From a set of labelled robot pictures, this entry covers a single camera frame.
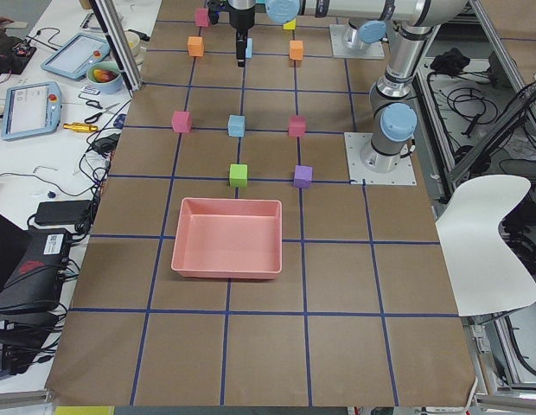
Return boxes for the gold metal cylinder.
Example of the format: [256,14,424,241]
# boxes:
[63,123,99,133]

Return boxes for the pink foam block far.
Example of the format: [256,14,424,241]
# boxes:
[171,111,193,133]

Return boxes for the purple foam block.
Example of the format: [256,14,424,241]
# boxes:
[293,165,313,188]

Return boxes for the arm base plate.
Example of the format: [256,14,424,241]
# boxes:
[329,24,385,61]
[344,132,417,186]

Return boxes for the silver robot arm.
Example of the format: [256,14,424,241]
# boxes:
[265,0,465,173]

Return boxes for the black power adapter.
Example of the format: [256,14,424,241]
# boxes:
[34,200,91,226]

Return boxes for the white chair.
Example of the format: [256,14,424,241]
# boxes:
[436,175,536,316]

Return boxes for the cream bowl with lemon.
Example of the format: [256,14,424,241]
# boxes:
[124,30,141,58]

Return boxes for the green foam block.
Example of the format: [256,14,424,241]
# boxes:
[229,163,248,188]

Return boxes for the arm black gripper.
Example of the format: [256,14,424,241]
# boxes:
[227,0,256,67]

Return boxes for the yellow foam block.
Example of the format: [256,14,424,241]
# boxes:
[283,19,297,30]

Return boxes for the black scissors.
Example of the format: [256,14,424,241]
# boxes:
[84,99,118,125]

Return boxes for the green bowl with fruit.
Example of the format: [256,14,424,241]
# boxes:
[86,61,123,94]

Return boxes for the aluminium frame post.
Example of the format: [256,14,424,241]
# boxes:
[90,0,143,92]

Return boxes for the light blue foam block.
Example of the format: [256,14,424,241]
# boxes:
[227,114,246,137]

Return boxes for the pink plastic tray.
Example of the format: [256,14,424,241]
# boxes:
[171,197,283,280]

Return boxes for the pink foam block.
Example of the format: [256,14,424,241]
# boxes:
[171,111,193,133]
[288,115,306,137]
[195,8,210,28]

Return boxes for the pink foam block near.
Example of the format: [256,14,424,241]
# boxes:
[288,115,306,137]

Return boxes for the orange foam block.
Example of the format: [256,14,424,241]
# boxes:
[187,36,205,57]
[289,40,304,61]

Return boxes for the blue teach pendant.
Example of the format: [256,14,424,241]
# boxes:
[1,81,61,141]
[41,33,111,80]

